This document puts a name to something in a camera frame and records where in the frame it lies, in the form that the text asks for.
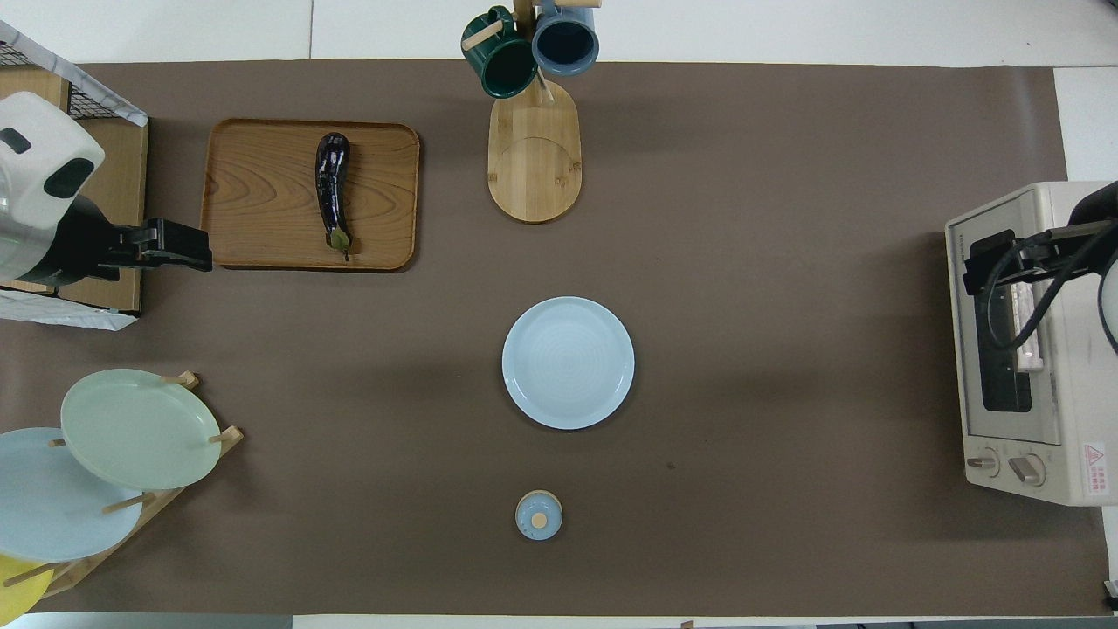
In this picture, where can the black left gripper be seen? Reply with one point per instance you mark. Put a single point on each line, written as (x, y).
(83, 249)

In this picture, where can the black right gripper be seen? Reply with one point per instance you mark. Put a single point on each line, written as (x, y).
(1061, 240)

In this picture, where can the cream toaster oven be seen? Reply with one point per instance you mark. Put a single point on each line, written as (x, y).
(1079, 411)

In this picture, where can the dark purple eggplant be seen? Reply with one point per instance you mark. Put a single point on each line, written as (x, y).
(332, 183)

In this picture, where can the wooden stepped shelf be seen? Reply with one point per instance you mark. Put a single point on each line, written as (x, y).
(122, 175)

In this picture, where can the wooden serving tray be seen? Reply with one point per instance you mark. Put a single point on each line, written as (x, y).
(262, 201)

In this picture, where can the pale green racked plate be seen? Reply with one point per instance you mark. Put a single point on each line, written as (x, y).
(140, 428)

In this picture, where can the brown table mat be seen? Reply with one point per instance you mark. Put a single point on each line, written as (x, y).
(786, 349)

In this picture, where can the wooden plate rack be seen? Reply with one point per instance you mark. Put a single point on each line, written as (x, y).
(148, 501)

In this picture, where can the light blue racked plate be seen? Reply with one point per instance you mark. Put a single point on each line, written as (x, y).
(52, 507)

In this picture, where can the yellow racked plate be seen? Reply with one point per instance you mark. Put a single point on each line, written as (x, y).
(17, 590)

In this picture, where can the wooden mug tree stand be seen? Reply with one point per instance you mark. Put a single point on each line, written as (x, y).
(533, 166)

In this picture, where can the dark green mug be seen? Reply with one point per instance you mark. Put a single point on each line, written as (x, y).
(511, 70)

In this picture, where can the blue mug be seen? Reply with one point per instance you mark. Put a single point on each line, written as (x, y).
(566, 44)

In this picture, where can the small blue white bell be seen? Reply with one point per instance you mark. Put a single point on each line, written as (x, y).
(539, 515)

